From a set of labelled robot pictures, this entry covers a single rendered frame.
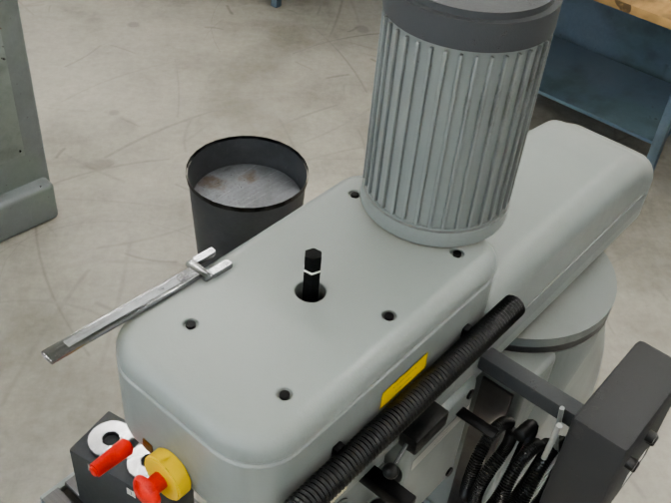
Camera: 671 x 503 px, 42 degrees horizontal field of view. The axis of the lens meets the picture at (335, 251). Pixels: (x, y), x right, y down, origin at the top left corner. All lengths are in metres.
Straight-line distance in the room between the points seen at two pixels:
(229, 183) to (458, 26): 2.62
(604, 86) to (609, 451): 4.09
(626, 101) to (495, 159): 4.03
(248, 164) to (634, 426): 2.63
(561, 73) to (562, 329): 3.74
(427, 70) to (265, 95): 4.09
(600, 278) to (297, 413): 0.88
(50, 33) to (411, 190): 4.79
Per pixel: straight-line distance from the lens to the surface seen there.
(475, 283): 1.09
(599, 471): 1.22
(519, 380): 1.33
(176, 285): 1.02
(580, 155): 1.59
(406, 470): 1.32
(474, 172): 1.05
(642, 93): 5.19
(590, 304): 1.60
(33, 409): 3.41
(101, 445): 1.85
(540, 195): 1.47
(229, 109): 4.90
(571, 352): 1.57
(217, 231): 3.30
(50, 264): 3.96
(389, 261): 1.08
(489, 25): 0.94
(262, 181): 3.51
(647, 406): 1.23
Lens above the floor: 2.60
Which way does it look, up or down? 41 degrees down
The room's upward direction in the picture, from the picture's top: 6 degrees clockwise
